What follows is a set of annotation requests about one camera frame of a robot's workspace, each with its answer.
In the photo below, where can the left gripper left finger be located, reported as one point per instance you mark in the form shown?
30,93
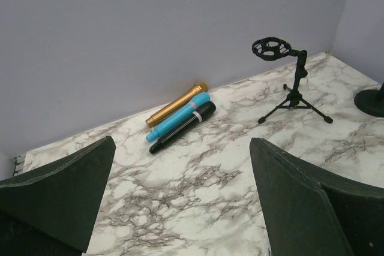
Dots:
51,210

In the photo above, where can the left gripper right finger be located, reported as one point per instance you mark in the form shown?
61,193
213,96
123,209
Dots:
311,211

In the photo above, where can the black microphone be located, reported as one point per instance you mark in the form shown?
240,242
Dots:
201,114

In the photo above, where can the blue microphone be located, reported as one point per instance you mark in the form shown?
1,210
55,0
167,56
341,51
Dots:
178,116

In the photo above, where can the gold microphone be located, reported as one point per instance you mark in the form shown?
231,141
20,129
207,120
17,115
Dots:
176,104

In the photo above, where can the black tripod microphone stand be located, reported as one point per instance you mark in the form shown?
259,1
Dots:
272,49

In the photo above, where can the black shock-mount round-base stand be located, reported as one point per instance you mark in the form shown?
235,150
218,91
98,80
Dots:
370,101

